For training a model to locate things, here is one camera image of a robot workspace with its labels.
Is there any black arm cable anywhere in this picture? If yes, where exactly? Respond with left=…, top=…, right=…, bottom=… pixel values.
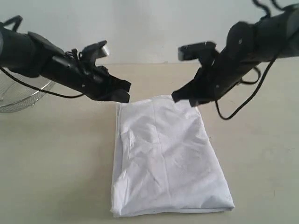
left=214, top=0, right=290, bottom=121
left=0, top=66, right=85, bottom=99

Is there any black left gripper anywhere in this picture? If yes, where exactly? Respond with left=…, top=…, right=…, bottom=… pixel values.
left=49, top=56, right=131, bottom=103

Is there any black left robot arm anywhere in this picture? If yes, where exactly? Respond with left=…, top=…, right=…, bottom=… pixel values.
left=0, top=15, right=131, bottom=103

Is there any white t-shirt red print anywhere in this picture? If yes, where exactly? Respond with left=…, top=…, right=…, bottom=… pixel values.
left=111, top=96, right=235, bottom=217

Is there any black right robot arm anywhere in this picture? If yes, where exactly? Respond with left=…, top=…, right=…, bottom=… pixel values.
left=171, top=4, right=299, bottom=106

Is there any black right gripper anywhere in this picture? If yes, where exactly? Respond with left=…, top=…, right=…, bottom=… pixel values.
left=171, top=65, right=236, bottom=107

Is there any metal mesh basket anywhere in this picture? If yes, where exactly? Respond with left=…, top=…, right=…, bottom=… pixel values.
left=0, top=72, right=55, bottom=113

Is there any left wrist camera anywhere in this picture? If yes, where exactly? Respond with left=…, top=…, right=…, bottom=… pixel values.
left=65, top=40, right=110, bottom=70

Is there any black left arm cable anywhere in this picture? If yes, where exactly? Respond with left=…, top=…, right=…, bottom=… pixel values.
left=0, top=66, right=85, bottom=99

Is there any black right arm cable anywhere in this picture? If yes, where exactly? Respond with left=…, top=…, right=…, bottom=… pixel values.
left=214, top=0, right=290, bottom=121

